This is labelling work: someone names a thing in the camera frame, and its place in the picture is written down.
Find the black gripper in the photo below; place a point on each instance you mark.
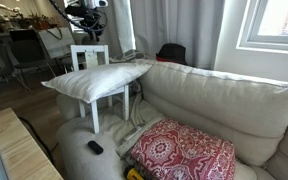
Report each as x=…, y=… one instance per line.
x=90, y=18

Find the cream white pillow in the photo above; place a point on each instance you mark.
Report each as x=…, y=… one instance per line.
x=94, y=81

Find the white wooden stool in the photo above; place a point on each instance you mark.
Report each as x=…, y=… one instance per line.
x=95, y=116

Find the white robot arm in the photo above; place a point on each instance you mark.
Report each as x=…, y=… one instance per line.
x=94, y=2

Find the red patterned pillow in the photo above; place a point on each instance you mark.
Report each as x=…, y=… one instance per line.
x=184, y=150

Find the grey chair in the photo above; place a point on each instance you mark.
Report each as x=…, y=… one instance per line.
x=66, y=61

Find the potted plants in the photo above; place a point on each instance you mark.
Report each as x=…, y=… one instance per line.
x=39, y=21

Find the grey striped throw blanket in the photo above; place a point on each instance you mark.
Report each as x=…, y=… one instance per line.
x=130, y=55

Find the white background machine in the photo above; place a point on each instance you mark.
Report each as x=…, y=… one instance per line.
x=4, y=10

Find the black hat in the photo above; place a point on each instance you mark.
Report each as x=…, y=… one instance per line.
x=172, y=53

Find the grey curtain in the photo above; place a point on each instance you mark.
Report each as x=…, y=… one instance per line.
x=184, y=26

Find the black remote control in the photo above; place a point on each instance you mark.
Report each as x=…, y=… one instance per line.
x=95, y=147

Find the flat beige cushion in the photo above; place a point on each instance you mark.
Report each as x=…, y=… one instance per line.
x=127, y=143

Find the light wooden table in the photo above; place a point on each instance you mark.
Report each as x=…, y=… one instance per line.
x=20, y=150

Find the beige fabric sofa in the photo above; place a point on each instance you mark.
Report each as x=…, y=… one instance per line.
x=250, y=100

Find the white window frame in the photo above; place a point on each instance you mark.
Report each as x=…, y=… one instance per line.
x=250, y=43

